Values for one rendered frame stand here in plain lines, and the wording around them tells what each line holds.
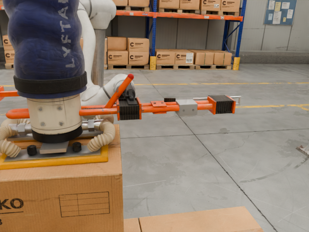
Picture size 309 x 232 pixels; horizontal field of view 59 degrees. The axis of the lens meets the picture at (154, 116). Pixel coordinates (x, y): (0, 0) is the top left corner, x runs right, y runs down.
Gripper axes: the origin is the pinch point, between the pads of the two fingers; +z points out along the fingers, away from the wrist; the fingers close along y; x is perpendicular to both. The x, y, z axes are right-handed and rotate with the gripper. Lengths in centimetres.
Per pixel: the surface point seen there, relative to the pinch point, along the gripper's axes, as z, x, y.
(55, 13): 8.2, 22.7, -31.3
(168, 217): -17, -22, 66
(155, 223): -13, -15, 66
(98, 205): 21.6, 12.8, 24.4
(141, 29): -844, -139, 14
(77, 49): 3.6, 17.8, -20.9
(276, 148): -180, -208, 121
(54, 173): 18.7, 25.5, 13.7
